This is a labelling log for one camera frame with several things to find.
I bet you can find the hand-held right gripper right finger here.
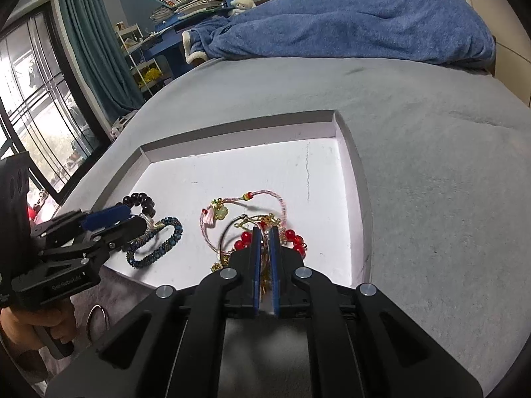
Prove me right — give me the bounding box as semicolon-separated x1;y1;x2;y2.
269;226;484;398

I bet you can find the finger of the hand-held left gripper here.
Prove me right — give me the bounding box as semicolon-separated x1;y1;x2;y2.
41;217;149;266
41;203;132;250

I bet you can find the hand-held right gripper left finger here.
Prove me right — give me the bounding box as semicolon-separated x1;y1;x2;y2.
45;226;262;398

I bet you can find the red bead bracelet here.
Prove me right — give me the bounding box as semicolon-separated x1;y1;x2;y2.
211;228;308;295

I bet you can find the large black bead bracelet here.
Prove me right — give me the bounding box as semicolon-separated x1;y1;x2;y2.
121;191;157;221

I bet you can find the blue bead bracelet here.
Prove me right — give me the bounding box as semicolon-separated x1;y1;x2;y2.
125;217;184;270

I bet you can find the thin silver bangle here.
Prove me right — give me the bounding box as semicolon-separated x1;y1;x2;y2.
218;215;255;258

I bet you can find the pink cord bracelet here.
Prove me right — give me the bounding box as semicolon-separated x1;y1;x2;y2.
200;190;288;254

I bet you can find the grey cardboard box tray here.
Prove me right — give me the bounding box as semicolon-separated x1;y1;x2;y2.
89;110;373;294

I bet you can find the person's left hand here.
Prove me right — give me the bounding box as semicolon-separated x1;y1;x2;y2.
0;301;79;353

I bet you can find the black framed window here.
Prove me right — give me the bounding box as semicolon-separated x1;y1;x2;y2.
0;2;111;207

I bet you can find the yellow bag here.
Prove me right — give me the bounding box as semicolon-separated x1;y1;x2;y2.
141;66;163;86

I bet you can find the teal curtain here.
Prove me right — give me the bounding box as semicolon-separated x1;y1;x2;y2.
56;0;144;117

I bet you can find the blue desk shelf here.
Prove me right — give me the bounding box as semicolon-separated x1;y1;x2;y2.
143;0;234;80

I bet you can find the stack of papers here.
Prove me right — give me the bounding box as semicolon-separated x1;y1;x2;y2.
149;0;223;24

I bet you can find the white plush toy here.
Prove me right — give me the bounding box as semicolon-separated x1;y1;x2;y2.
229;0;257;18

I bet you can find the blue fleece blanket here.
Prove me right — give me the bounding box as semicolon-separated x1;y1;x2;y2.
182;0;497;68

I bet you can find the beige wardrobe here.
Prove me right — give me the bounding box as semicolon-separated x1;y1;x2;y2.
458;0;531;108

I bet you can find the metal ring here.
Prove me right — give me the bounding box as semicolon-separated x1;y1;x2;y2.
88;304;111;335

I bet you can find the white wire rack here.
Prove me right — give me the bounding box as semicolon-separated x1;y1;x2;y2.
115;22;172;94

